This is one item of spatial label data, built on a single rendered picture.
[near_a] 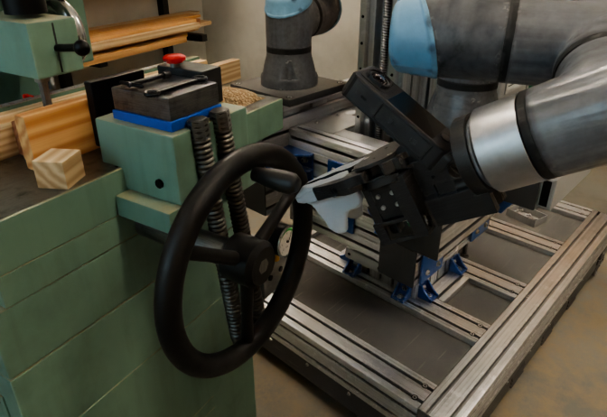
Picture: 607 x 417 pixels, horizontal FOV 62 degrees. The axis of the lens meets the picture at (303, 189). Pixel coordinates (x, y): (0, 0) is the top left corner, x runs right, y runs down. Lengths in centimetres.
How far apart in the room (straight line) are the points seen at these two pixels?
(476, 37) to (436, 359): 102
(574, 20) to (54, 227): 56
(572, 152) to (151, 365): 66
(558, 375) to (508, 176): 137
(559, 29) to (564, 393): 136
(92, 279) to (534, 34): 56
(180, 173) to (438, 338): 99
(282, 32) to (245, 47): 330
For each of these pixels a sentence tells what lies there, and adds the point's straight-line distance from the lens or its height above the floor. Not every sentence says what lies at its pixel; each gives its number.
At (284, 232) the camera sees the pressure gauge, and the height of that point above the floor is 68.
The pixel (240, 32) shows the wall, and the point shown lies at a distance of 459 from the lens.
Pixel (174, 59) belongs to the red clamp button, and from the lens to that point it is 69.
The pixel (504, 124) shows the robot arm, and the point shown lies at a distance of 42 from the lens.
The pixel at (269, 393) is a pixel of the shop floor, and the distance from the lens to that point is 156.
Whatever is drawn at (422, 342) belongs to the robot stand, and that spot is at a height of 21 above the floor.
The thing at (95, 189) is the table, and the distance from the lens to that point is 66.
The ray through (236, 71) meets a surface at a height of 92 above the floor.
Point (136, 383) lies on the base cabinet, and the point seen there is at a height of 57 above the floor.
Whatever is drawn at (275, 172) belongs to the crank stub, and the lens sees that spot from 54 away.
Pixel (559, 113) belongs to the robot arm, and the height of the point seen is 105.
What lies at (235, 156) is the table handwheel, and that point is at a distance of 54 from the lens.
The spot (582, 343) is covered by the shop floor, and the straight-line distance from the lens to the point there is 191.
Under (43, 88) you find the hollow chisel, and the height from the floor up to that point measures 98.
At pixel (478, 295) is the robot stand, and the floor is 21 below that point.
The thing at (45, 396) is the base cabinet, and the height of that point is 66.
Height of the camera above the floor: 116
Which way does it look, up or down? 26 degrees down
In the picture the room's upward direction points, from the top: straight up
